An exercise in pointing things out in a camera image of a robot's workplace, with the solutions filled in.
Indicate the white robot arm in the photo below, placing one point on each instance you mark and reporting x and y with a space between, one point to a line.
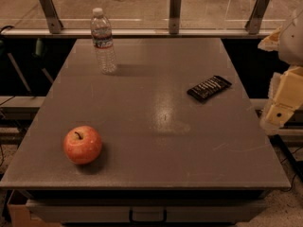
290 48

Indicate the black snack bar wrapper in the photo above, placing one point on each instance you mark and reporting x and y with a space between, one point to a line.
205 90

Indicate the red apple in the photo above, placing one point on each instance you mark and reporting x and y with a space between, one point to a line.
82 145

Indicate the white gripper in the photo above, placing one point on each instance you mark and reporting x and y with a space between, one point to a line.
293 42

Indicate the left metal rail bracket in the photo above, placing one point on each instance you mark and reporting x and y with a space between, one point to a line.
53 22

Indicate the grey table drawer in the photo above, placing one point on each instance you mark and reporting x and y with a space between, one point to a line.
82 211

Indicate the clear plastic water bottle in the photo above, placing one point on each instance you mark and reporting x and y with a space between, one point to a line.
101 32

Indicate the cardboard box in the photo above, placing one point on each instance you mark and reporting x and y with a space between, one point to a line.
20 216

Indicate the middle metal rail bracket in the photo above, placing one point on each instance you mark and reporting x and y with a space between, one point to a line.
174 16

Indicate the metal rail bracket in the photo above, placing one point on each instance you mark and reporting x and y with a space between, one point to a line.
254 23
174 16
53 22

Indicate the metal guard rail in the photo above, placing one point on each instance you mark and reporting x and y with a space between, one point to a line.
134 33

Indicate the right metal rail bracket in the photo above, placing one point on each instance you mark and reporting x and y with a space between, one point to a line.
254 23

